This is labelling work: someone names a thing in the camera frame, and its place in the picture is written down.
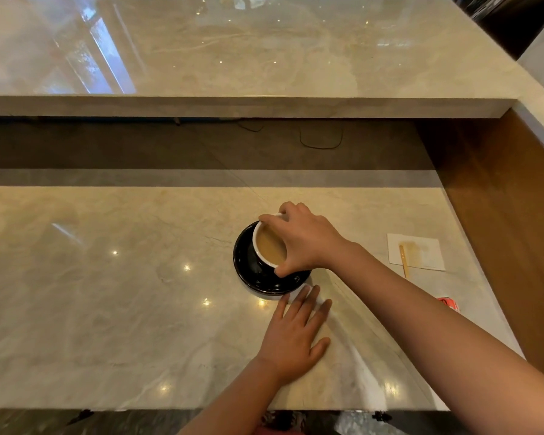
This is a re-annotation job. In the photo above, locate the person's right forearm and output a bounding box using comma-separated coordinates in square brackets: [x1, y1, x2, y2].
[330, 241, 544, 435]

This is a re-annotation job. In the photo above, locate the black looped cable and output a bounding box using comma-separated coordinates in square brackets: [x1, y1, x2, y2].
[299, 123, 344, 150]

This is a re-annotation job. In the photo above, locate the white paper napkin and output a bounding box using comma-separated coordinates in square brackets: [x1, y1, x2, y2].
[387, 234, 446, 272]

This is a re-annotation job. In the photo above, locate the milky coffee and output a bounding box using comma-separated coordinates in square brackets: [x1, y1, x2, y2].
[256, 224, 287, 265]

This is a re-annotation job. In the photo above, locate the person's left forearm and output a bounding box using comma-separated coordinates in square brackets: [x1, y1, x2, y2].
[177, 357, 283, 435]

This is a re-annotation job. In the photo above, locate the black cup with white inside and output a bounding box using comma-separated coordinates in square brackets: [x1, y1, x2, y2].
[248, 213, 290, 273]

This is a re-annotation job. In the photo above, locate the person's left hand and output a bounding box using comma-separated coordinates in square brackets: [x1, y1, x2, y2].
[256, 285, 333, 388]

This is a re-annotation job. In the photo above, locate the black saucer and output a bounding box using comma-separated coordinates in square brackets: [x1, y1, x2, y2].
[232, 220, 313, 297]

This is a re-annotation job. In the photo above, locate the person's right hand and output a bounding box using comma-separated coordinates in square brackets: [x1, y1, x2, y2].
[258, 202, 351, 279]

